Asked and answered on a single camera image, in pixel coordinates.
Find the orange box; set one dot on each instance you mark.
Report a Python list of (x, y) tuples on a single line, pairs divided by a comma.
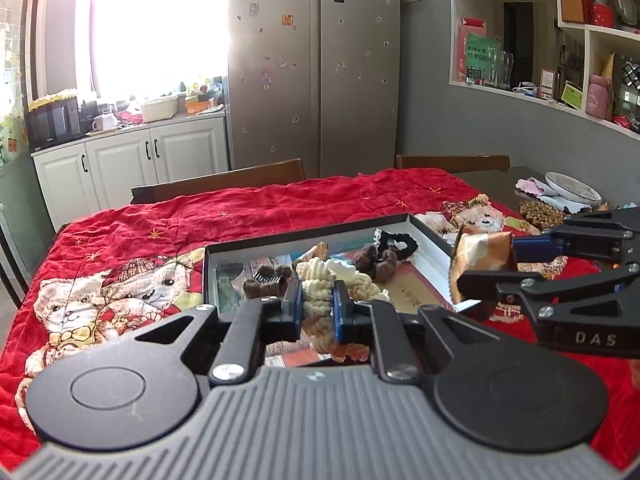
[(199, 106)]

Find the white kitchen cabinet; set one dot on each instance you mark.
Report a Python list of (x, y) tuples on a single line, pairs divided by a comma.
[(190, 150)]

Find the red paper bag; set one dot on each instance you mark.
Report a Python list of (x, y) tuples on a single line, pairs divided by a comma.
[(462, 45)]

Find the brown box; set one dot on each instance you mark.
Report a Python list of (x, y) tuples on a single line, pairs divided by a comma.
[(574, 1)]

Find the white plate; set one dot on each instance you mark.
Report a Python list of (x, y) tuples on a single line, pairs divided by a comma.
[(570, 185)]

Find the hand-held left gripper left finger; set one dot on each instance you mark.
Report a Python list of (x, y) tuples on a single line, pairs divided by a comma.
[(295, 310)]

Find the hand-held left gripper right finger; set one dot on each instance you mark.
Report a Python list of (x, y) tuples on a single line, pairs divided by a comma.
[(341, 312)]

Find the red printed blanket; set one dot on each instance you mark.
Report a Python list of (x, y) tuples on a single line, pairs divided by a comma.
[(150, 230)]

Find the orange triangular snack packet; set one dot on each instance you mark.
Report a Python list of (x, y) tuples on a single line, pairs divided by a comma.
[(480, 255)]

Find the green sign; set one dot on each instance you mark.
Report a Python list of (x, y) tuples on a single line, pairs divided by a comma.
[(477, 60)]

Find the black cardboard box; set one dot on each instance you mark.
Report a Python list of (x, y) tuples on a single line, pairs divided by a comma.
[(435, 256)]

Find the yellow lace cloth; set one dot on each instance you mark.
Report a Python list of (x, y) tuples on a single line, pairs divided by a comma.
[(52, 99)]

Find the brown woven coaster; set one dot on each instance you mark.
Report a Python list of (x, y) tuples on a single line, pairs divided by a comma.
[(542, 215)]

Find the red mug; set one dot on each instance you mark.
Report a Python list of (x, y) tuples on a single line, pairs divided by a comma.
[(603, 14)]

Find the printed paper sheet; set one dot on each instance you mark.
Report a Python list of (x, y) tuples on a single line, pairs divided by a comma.
[(415, 300)]

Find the clear drinking glass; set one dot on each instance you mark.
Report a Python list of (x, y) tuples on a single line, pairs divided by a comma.
[(492, 67), (508, 70)]

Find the black white-trimmed scrunchie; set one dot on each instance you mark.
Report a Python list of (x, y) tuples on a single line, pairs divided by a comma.
[(400, 245)]

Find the pink bottle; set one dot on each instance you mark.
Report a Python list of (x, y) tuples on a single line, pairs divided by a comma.
[(599, 96)]

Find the brown fuzzy hair claw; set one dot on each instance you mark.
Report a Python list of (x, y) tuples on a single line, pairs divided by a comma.
[(380, 267), (252, 290)]

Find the black microwave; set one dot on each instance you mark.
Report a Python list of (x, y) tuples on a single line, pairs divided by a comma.
[(50, 125)]

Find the cartoon figure fridge magnet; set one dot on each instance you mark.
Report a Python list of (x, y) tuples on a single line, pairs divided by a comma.
[(266, 80)]

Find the white mug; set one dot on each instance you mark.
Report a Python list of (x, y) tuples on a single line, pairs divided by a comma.
[(103, 122)]

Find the white plastic basin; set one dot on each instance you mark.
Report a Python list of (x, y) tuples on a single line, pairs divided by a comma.
[(159, 109)]

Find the small framed picture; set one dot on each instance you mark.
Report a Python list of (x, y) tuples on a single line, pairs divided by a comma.
[(548, 84)]

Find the grey refrigerator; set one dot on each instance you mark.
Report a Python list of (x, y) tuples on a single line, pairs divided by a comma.
[(350, 85)]

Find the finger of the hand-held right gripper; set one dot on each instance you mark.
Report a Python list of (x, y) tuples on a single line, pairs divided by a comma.
[(535, 250), (480, 287)]

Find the white wall shelf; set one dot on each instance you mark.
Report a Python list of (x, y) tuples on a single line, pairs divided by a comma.
[(500, 92)]

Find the pink scalloped cloth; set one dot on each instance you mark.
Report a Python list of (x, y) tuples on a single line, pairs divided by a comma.
[(532, 186)]

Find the green card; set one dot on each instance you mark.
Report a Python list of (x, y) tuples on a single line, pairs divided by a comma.
[(571, 96)]

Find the striped triangular snack packet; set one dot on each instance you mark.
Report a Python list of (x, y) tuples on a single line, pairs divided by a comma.
[(315, 251)]

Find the cream crocheted scrunchie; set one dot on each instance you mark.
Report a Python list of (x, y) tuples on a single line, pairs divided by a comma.
[(317, 305)]

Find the dark wooden chair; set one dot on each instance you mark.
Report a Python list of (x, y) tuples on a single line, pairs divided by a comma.
[(450, 162), (240, 175)]

